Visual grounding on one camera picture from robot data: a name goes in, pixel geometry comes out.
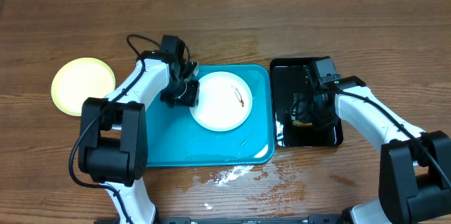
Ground green yellow sponge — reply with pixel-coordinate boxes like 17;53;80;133
292;120;313;127

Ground white plate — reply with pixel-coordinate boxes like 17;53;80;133
190;71;252;132

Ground yellow-green plate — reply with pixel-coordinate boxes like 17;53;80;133
51;57;116;116

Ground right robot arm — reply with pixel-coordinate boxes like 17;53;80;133
290;76;450;223

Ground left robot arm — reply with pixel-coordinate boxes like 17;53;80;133
68;51;199;223

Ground black rectangular tray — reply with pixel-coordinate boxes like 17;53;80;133
270;57;343;147

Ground teal plastic tray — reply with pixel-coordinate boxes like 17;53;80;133
146;64;275;168

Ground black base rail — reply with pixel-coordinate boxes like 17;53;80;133
154;214;342;224

